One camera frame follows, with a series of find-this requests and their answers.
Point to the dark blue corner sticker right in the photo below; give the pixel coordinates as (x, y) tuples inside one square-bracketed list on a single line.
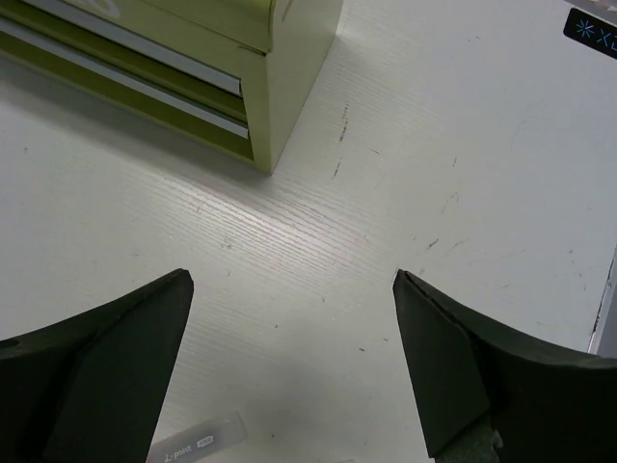
[(591, 31)]

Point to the red ink refill tube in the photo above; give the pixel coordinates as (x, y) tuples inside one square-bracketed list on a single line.
[(200, 441)]

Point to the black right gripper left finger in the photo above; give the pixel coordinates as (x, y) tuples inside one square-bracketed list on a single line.
[(91, 388)]

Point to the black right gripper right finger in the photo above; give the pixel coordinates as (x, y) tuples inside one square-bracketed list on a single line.
[(486, 392)]

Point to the green metal drawer cabinet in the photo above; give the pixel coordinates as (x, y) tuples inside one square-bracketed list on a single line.
[(233, 75)]

